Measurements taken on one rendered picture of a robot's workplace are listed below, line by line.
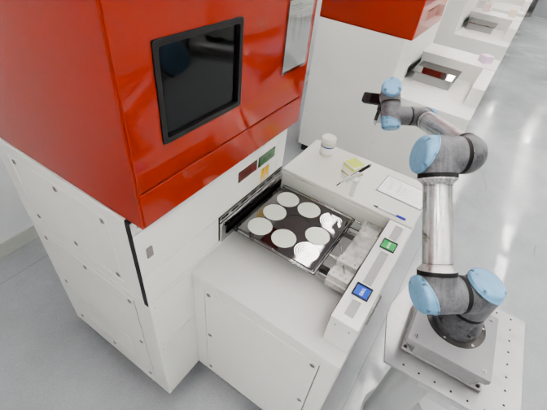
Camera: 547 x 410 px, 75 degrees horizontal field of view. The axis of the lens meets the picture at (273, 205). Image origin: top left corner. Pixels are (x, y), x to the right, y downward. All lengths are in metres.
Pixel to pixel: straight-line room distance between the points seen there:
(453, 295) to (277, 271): 0.62
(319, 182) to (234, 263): 0.53
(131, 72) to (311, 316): 0.95
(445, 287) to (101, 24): 1.04
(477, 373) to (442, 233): 0.45
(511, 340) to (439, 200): 0.64
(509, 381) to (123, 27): 1.45
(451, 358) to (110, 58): 1.21
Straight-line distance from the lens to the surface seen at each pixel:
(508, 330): 1.60
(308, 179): 1.62
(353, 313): 1.19
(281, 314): 1.30
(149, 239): 1.11
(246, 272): 1.39
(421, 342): 1.30
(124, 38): 0.76
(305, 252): 1.38
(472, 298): 1.21
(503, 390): 1.45
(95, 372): 2.20
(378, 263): 1.35
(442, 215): 1.15
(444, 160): 1.15
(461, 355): 1.34
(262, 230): 1.43
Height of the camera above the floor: 1.92
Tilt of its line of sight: 41 degrees down
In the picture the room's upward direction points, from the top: 8 degrees clockwise
